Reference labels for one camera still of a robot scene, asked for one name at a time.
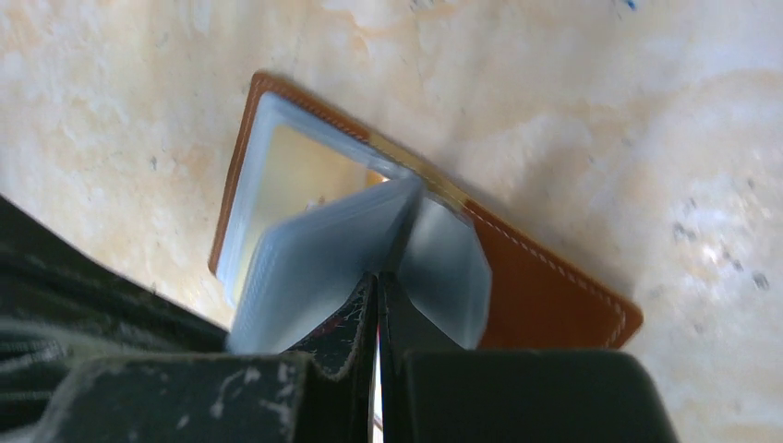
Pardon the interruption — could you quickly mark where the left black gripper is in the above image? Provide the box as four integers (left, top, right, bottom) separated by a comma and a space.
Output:
1, 198, 226, 428

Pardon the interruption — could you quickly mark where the brown leather card holder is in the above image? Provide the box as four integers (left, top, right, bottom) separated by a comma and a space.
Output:
208, 70, 644, 349

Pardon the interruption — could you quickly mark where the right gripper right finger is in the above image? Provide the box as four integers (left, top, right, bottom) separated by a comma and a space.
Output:
378, 272, 477, 442

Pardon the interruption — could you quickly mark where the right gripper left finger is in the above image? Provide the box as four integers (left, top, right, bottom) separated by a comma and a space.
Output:
289, 273, 378, 442

